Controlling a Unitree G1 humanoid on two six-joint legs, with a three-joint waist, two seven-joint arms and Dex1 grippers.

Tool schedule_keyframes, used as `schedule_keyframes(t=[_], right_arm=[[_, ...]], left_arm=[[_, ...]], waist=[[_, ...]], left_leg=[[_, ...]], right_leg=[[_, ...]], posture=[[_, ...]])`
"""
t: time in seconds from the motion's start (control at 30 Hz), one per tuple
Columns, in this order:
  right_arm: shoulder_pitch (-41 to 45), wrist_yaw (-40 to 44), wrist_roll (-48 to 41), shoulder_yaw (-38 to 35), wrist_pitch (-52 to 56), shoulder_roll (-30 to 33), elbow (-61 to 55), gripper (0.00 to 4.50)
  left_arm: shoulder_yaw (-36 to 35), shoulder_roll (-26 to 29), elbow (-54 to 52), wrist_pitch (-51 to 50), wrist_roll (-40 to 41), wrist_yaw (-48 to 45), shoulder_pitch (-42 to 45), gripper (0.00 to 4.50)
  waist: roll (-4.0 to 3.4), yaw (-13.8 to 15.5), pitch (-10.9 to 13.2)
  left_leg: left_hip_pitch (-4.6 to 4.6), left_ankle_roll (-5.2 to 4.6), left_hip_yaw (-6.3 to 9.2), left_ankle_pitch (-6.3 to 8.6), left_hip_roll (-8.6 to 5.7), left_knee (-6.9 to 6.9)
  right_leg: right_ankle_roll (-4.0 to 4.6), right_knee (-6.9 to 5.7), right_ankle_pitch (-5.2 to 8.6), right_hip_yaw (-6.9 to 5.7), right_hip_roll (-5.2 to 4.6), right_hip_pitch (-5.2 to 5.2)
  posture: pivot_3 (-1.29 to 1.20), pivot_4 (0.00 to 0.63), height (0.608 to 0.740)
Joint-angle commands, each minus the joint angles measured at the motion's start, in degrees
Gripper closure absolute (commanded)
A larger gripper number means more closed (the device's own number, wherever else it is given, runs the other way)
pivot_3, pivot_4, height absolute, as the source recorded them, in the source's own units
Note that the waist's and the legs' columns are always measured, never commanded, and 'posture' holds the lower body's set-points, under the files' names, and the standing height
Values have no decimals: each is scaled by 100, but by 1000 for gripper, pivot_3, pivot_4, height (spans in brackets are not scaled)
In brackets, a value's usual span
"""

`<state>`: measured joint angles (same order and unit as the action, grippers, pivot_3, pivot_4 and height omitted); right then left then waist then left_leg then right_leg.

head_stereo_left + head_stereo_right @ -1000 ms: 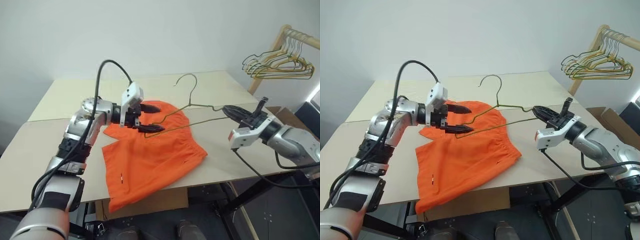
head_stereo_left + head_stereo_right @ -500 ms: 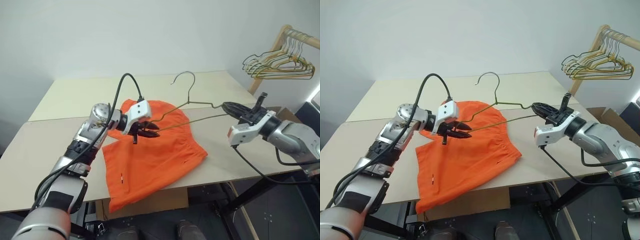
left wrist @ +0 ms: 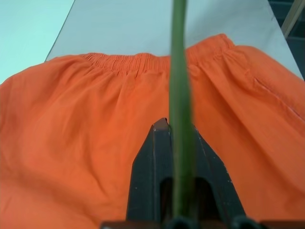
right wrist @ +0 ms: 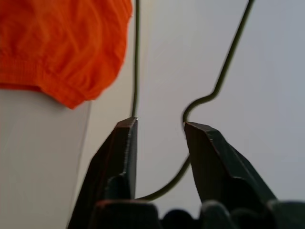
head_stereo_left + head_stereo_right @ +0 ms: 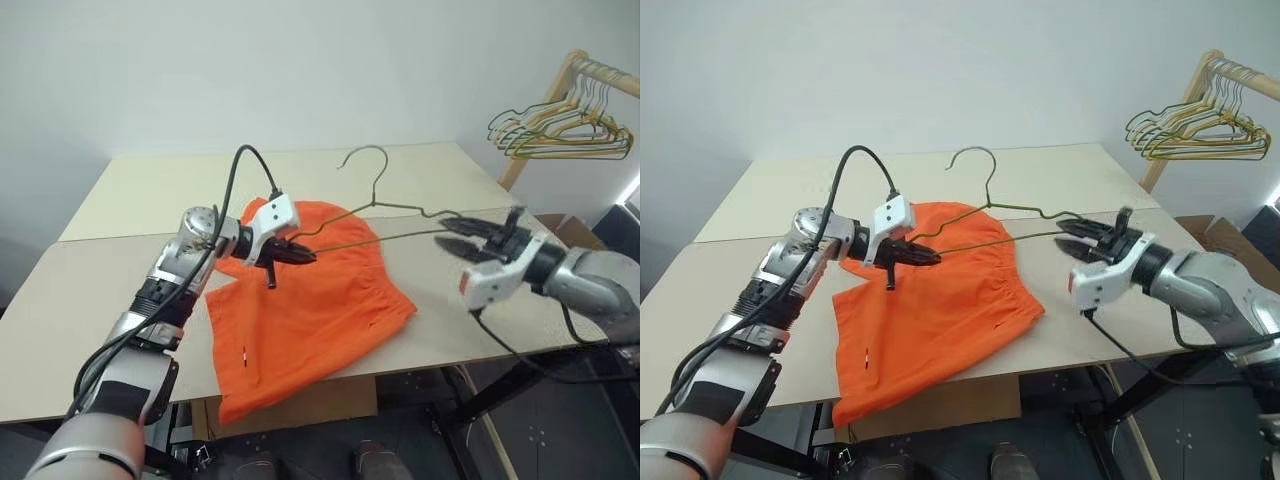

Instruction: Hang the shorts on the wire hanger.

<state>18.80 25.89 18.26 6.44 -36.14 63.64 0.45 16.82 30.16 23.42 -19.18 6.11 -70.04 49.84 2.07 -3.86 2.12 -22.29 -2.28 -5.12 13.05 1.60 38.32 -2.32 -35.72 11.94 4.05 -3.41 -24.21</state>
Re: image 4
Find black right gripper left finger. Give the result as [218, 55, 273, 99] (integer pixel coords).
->
[67, 116, 139, 229]

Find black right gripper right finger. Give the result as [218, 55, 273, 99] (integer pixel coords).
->
[183, 121, 277, 208]

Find orange shorts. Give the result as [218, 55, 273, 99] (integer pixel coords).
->
[0, 0, 133, 110]

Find dark green wire hanger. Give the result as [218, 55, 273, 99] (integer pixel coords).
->
[130, 0, 256, 200]

